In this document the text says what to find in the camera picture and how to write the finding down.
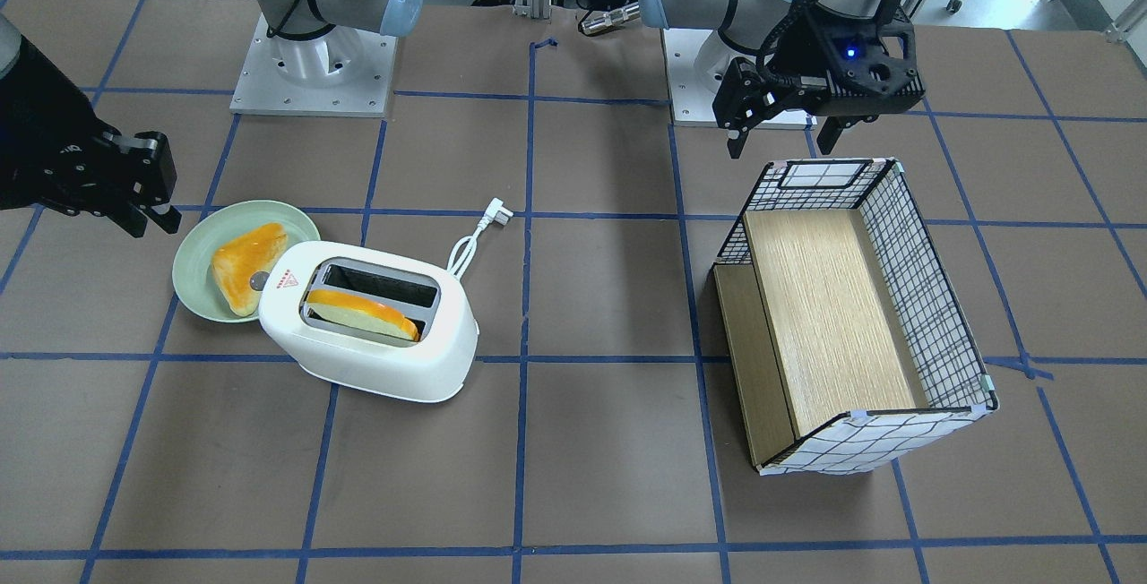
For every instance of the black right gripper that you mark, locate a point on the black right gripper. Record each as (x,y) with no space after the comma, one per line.
(45,141)

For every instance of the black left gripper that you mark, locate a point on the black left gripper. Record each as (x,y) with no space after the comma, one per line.
(804,54)

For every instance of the white two-slot toaster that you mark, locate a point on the white two-slot toaster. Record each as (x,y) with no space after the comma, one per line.
(431,370)

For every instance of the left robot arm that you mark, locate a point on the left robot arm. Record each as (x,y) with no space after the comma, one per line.
(750,27)

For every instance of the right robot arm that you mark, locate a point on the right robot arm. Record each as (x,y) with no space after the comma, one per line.
(322,58)

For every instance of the bread slice in toaster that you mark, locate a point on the bread slice in toaster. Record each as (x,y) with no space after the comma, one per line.
(362,314)

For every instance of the light green plate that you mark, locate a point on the light green plate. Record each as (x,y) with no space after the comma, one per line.
(191,274)

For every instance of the toast piece on plate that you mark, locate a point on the toast piece on plate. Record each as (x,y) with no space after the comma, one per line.
(234,264)

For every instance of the wooden board in basket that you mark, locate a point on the wooden board in basket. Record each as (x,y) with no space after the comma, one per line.
(818,353)

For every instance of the wire basket with checked liner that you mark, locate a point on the wire basket with checked liner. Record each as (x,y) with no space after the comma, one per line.
(947,358)

